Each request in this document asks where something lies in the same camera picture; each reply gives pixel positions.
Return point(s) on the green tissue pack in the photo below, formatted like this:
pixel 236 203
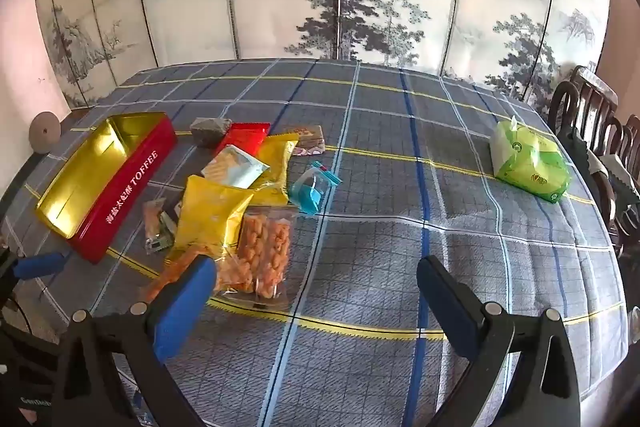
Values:
pixel 530 162

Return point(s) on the red snack packet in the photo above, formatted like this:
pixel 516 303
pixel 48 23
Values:
pixel 245 138

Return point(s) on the blue snack packet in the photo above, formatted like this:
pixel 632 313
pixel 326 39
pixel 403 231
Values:
pixel 307 197

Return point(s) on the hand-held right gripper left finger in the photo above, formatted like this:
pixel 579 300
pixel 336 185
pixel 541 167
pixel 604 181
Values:
pixel 180 307

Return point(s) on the grey zigzag-edged cloth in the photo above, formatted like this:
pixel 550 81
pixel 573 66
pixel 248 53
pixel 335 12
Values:
pixel 610 172

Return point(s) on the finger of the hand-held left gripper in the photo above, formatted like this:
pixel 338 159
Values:
pixel 40 266

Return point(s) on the small clear snack packet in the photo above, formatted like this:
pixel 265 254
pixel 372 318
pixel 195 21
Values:
pixel 152 217

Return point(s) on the round wooden disc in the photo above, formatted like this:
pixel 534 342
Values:
pixel 44 132

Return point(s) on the blue plaid tablecloth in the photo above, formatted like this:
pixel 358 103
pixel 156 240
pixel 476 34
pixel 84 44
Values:
pixel 380 217

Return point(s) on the dark wooden chair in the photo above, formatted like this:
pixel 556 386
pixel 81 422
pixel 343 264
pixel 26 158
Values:
pixel 625 142
pixel 575 107

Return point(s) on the grey-brown block snack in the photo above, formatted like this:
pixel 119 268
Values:
pixel 210 132

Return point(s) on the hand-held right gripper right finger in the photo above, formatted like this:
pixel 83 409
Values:
pixel 445 302

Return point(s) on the white and teal snack packet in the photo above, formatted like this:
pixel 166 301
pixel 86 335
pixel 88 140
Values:
pixel 235 167

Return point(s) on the red and gold tin box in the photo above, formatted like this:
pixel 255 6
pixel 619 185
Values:
pixel 125 197

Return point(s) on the brown cake packet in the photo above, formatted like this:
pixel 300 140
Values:
pixel 307 137

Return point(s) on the large yellow snack packet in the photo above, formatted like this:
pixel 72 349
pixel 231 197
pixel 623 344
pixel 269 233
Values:
pixel 210 217

